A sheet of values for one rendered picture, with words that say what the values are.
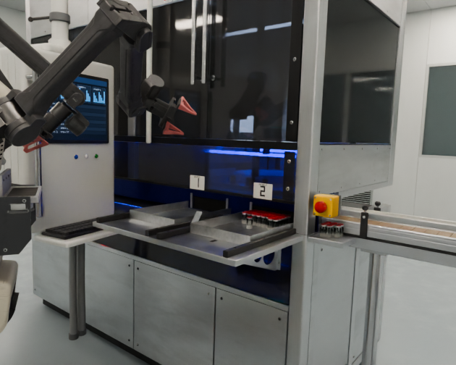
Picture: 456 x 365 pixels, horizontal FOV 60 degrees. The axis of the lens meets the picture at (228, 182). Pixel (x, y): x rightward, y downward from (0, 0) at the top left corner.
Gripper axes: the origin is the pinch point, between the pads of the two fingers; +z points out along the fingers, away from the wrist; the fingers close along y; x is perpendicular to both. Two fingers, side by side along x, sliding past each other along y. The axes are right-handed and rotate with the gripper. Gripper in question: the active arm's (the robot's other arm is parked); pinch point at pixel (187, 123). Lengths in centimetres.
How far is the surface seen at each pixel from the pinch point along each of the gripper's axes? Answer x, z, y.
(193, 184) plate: 8.3, 18.5, -29.7
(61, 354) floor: -13, 8, -157
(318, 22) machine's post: 9, 20, 52
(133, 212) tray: -9.3, -0.9, -42.4
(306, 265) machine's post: -34, 57, -10
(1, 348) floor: -8, -22, -177
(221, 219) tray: -16.2, 27.8, -21.8
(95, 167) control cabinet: 26, -20, -58
